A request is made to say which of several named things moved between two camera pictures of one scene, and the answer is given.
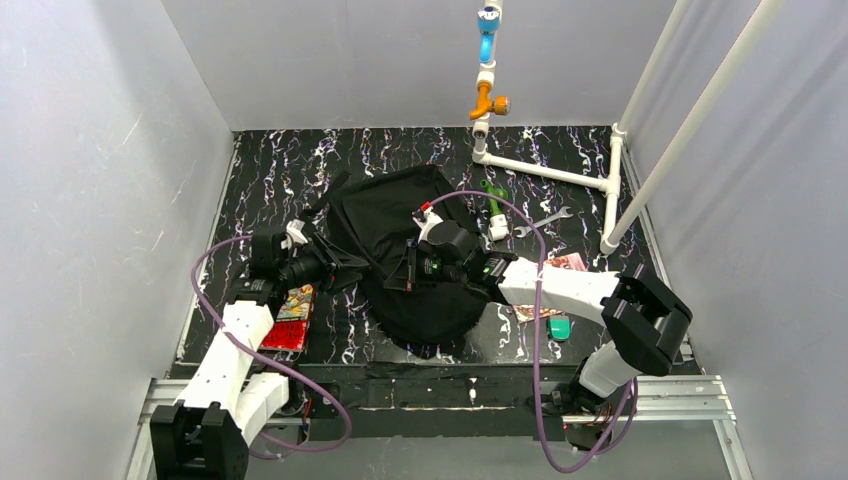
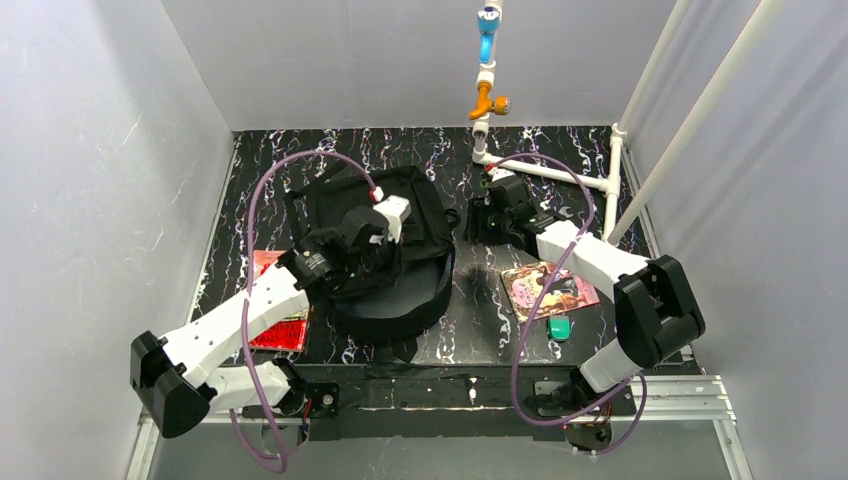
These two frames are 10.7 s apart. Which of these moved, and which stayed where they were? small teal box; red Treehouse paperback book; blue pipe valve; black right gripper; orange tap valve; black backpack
Moved: black backpack; black right gripper
Stayed: blue pipe valve; small teal box; red Treehouse paperback book; orange tap valve
